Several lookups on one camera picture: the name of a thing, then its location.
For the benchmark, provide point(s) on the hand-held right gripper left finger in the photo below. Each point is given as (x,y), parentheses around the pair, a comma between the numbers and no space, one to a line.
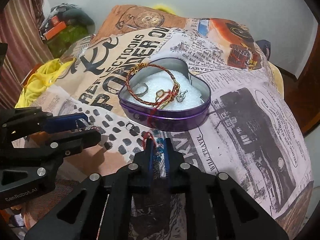
(150,155)

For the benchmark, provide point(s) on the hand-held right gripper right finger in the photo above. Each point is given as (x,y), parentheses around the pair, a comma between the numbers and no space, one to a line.
(167,155)

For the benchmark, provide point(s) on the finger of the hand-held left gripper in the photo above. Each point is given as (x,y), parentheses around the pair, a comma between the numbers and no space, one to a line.
(75,142)
(65,122)

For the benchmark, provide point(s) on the purple heart-shaped tin box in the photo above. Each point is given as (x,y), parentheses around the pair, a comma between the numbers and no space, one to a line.
(175,122)

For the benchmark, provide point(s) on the silver earring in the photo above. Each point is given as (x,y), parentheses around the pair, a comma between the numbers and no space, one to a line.
(180,97)

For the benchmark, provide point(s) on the yellow cloth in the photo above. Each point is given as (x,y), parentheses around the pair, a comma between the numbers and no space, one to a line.
(42,80)

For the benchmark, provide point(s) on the striped beige cloth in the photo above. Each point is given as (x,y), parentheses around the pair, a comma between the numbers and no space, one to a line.
(80,46)

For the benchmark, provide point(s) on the green cloth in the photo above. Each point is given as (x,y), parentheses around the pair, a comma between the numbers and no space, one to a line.
(67,40)

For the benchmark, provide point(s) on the orange box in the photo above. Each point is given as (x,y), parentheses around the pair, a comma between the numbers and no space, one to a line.
(56,28)

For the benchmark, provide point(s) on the printed blanket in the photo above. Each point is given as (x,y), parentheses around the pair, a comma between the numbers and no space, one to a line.
(237,85)

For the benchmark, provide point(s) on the striped red curtain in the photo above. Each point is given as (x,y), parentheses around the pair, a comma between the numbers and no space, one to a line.
(22,30)

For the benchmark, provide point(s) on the small red box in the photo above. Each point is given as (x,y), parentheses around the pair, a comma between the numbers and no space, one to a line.
(53,20)

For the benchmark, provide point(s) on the pile of dark clothes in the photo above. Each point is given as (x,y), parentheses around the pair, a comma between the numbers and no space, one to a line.
(75,15)

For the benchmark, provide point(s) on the pale yellow bedsheet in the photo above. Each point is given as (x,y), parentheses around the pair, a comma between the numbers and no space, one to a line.
(277,80)

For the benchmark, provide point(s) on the dark blue cloth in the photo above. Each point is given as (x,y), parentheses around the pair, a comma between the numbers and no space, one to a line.
(263,48)

